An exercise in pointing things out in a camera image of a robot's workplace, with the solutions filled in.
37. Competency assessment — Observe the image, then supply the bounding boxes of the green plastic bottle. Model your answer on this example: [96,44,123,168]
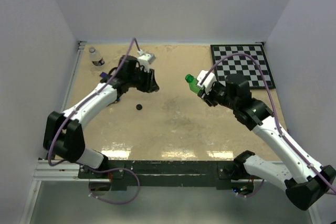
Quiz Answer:
[185,74,203,94]

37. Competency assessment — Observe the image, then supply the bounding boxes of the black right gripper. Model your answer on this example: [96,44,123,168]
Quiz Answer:
[198,80,238,110]

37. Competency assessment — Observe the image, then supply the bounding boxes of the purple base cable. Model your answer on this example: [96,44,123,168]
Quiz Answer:
[235,176,265,198]
[88,168,142,205]

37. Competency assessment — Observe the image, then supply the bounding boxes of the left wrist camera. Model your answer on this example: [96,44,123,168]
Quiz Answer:
[137,49,156,66]

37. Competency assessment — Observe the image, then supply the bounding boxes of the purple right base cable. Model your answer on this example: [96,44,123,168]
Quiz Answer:
[235,176,265,198]

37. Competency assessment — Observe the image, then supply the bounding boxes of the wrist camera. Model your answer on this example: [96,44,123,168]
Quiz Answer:
[137,49,156,66]
[196,70,216,94]

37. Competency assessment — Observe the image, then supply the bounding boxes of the black white chessboard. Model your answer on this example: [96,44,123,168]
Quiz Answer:
[210,44,276,90]

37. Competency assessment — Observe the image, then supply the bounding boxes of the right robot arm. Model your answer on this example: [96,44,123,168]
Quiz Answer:
[196,70,335,210]

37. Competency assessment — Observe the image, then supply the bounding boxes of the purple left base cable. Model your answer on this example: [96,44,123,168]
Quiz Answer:
[88,168,142,205]

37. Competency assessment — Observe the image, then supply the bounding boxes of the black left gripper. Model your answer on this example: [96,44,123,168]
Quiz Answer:
[129,66,160,93]

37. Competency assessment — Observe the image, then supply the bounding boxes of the clear Pepsi bottle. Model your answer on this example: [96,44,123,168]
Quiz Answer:
[89,47,105,67]

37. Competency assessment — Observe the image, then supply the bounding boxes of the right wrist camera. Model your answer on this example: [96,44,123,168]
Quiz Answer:
[196,70,216,94]

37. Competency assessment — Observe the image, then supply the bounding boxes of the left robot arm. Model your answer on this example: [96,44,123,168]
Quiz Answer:
[43,53,159,178]

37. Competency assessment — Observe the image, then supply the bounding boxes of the small purple object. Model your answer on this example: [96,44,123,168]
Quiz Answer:
[100,72,107,78]

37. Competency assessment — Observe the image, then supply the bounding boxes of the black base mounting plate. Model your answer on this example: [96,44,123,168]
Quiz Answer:
[78,160,251,191]

